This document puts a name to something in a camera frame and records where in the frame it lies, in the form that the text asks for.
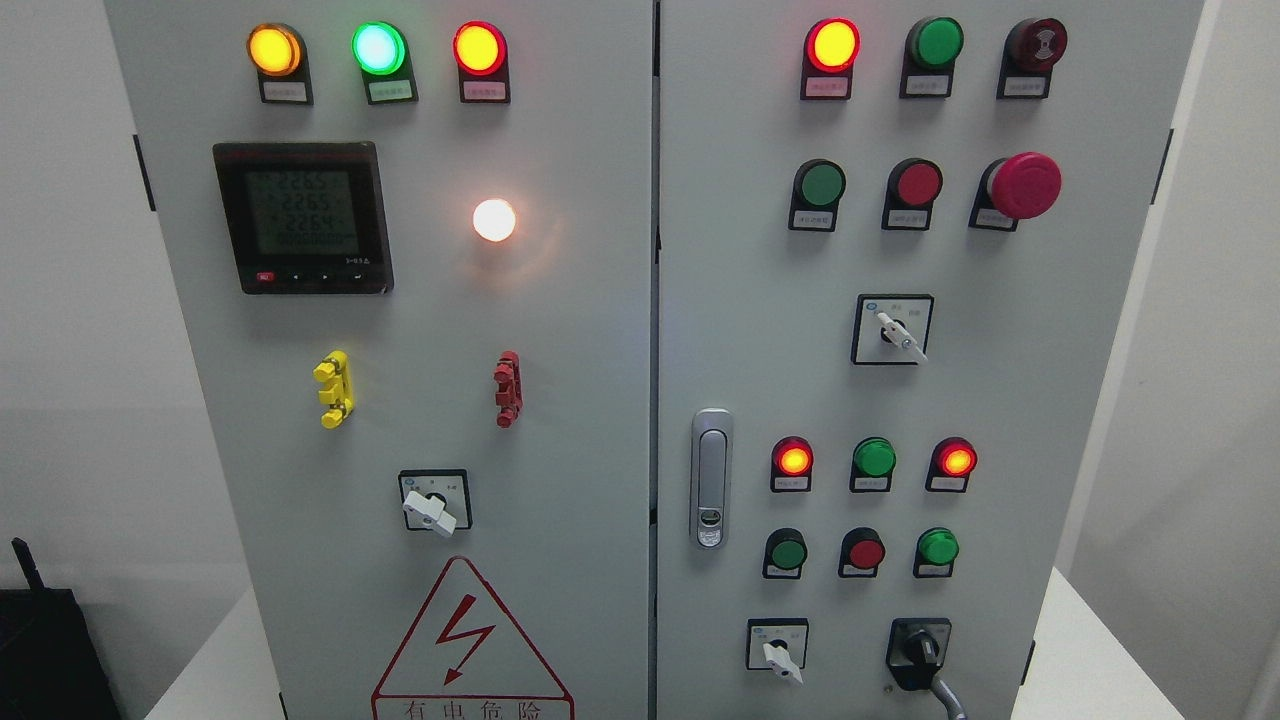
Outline dark red buzzer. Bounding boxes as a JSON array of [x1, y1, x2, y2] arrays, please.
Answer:
[[997, 18, 1068, 100]]

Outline yellow indicator light top left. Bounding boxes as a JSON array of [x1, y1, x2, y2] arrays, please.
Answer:
[[246, 23, 314, 105]]

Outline red push button lower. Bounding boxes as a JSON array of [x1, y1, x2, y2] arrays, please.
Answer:
[[838, 527, 886, 579]]

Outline red high voltage warning sticker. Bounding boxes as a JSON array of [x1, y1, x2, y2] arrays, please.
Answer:
[[370, 556, 576, 719]]

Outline lit red indicator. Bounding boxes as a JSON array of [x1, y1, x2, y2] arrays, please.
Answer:
[[771, 436, 814, 493], [925, 437, 978, 493]]

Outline black knob selector switch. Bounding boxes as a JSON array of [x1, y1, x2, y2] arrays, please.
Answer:
[[884, 618, 952, 692]]

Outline red emergency stop button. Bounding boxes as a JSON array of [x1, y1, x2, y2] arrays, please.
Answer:
[[968, 152, 1062, 233]]

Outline red push button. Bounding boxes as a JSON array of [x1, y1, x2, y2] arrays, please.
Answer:
[[838, 527, 886, 579], [881, 158, 945, 231]]

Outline grey electrical control cabinet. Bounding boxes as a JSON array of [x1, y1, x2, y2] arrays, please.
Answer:
[[105, 1, 1204, 719]]

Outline white selector switch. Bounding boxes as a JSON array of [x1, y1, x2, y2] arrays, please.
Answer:
[[850, 293, 934, 366], [745, 618, 810, 685]]

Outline red indicator light right door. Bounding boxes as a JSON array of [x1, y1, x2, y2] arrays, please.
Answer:
[[800, 17, 861, 101]]

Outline yellow terminal connector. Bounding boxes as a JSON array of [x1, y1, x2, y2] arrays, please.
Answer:
[[312, 350, 355, 430]]

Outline white selector switch left door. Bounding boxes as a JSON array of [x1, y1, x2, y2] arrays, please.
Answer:
[[398, 469, 474, 538]]

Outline green indicator bottom right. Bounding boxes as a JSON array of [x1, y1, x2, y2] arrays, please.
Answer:
[[911, 527, 960, 579]]

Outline green indicator lower middle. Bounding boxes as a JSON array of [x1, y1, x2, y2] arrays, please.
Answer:
[[849, 437, 897, 495]]

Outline lit red indicator lower right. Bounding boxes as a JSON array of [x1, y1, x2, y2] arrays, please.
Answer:
[[925, 437, 978, 493]]

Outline red indicator light left door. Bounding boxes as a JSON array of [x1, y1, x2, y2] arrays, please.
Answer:
[[453, 20, 511, 104]]

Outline lit red indicator lower left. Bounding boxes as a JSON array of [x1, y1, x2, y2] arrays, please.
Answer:
[[771, 436, 814, 493]]

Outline black digital power meter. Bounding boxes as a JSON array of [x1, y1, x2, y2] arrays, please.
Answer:
[[212, 141, 394, 295]]

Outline red terminal connector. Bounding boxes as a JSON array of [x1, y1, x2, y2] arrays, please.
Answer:
[[492, 350, 524, 429]]

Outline white selector switch upper right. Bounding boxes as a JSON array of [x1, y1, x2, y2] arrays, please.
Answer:
[[850, 293, 934, 366]]

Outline white glowing indicator lamp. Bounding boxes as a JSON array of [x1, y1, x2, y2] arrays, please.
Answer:
[[472, 199, 517, 243]]

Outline silver door latch handle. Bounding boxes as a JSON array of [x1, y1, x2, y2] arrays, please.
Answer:
[[689, 407, 733, 550]]

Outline green lit indicator light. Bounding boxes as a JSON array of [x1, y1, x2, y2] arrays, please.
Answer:
[[351, 20, 419, 105]]

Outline black box with antenna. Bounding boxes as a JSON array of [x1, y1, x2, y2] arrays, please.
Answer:
[[1, 537, 120, 719]]

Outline green push button lower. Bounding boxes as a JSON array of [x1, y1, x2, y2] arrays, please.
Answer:
[[762, 527, 808, 580]]

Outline red indicator light door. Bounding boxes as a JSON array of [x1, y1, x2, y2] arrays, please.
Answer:
[[800, 17, 861, 101], [453, 20, 511, 104]]

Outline green push button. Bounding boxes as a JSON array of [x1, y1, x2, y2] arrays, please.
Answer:
[[762, 527, 808, 580], [787, 158, 847, 233]]

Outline red push button upper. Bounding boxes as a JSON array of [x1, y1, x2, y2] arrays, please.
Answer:
[[881, 158, 945, 231]]

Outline green push button upper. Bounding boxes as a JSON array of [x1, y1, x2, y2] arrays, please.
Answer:
[[787, 158, 847, 233]]

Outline white selector switch bottom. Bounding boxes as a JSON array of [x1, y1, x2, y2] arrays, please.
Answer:
[[745, 618, 810, 685]]

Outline green indicator light top right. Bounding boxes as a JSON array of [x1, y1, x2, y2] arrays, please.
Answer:
[[899, 15, 965, 99]]

